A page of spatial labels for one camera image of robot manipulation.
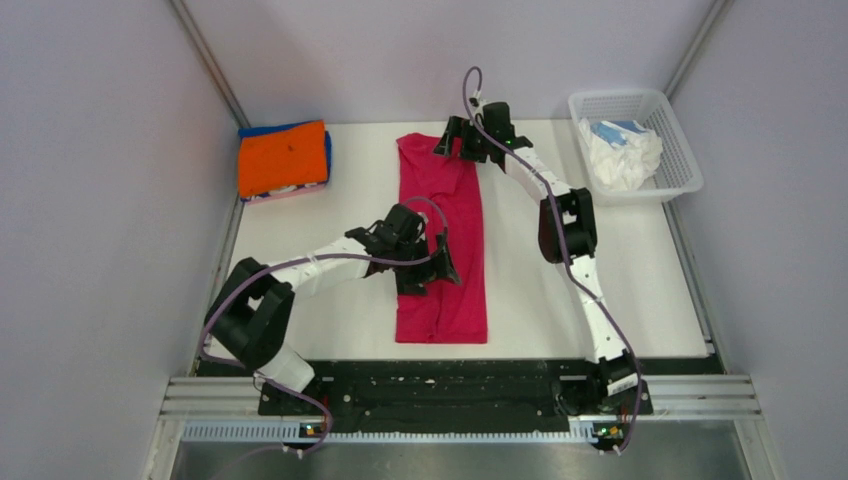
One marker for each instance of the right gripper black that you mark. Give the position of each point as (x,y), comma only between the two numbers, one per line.
(456,127)

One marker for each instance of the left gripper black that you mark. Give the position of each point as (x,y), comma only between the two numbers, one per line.
(439,266)

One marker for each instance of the magenta t shirt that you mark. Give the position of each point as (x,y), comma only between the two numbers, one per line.
(448,313)

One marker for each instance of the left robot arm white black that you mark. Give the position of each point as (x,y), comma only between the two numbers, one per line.
(250,315)

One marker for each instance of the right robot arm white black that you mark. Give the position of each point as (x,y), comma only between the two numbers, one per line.
(567,237)

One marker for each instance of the pink folded t shirt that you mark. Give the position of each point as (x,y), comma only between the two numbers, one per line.
(284,192)

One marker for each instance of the white crumpled t shirt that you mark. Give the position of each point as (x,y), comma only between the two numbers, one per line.
(622,154)

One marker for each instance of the orange folded t shirt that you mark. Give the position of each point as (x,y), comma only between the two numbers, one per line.
(281,159)

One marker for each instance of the blue folded t shirt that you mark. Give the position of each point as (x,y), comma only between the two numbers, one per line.
(265,129)

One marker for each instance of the white plastic basket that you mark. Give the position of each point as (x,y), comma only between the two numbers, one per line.
(678,172)

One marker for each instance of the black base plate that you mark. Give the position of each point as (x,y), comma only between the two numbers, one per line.
(457,396)

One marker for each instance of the aluminium rail frame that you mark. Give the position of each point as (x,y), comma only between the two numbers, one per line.
(706,423)

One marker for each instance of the white cable duct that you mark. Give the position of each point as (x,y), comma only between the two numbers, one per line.
(279,432)

